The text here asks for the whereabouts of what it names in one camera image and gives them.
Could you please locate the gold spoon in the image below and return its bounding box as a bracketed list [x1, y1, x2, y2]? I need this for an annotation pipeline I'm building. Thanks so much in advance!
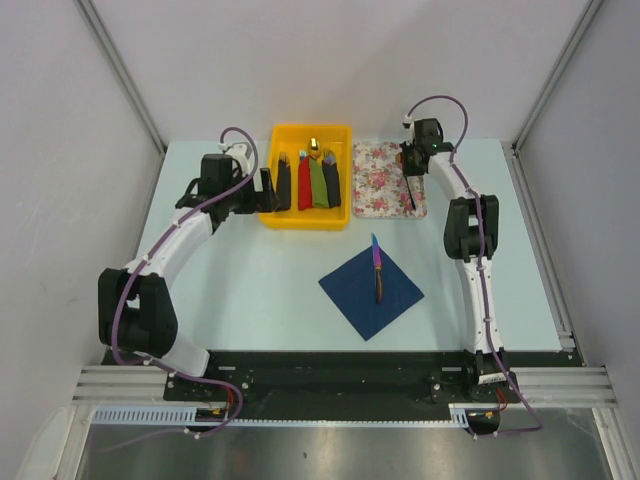
[308, 138, 322, 158]

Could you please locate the iridescent rainbow knife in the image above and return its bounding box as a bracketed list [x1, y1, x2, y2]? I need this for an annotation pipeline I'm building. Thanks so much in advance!
[371, 234, 383, 304]

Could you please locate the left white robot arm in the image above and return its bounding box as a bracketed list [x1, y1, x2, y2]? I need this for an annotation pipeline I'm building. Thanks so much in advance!
[98, 142, 279, 400]

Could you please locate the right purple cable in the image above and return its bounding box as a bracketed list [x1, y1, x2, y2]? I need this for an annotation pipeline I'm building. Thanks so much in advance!
[403, 94, 544, 436]

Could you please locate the black napkin roll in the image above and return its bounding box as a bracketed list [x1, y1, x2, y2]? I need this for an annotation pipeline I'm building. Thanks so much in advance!
[322, 151, 341, 208]
[276, 152, 292, 211]

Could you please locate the yellow plastic bin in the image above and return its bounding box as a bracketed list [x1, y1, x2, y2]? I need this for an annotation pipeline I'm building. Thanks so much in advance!
[260, 124, 352, 231]

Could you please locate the white slotted cable duct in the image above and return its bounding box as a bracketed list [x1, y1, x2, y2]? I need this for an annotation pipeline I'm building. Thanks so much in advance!
[93, 405, 229, 427]

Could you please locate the black napkin roll left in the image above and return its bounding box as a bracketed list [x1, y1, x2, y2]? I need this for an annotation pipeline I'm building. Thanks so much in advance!
[276, 152, 292, 211]

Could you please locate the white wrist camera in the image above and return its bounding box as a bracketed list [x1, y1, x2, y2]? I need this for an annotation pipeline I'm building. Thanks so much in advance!
[402, 114, 415, 144]
[218, 142, 253, 174]

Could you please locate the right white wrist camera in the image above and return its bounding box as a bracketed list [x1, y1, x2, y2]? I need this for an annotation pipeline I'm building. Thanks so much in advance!
[402, 114, 415, 144]

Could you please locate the dark blue paper napkin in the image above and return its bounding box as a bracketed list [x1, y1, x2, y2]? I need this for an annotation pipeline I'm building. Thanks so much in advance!
[319, 246, 424, 341]

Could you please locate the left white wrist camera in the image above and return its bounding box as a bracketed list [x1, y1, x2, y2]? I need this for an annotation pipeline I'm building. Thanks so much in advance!
[218, 142, 253, 174]

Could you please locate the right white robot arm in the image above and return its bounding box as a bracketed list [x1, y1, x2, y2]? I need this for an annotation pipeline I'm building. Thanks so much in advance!
[399, 116, 517, 401]

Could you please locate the red napkin roll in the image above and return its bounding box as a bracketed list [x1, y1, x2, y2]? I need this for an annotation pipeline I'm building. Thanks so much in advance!
[298, 150, 313, 211]

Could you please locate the floral rectangular tray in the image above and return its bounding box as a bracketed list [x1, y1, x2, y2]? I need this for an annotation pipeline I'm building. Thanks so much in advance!
[351, 141, 427, 219]

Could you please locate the green napkin roll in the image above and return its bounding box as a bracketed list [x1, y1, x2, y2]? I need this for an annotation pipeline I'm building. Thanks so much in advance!
[309, 158, 329, 208]

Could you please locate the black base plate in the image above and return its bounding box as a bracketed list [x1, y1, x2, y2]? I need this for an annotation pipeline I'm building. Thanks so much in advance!
[102, 349, 581, 421]

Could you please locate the black napkin roll right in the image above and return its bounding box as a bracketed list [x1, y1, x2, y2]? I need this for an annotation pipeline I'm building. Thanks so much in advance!
[322, 151, 341, 208]

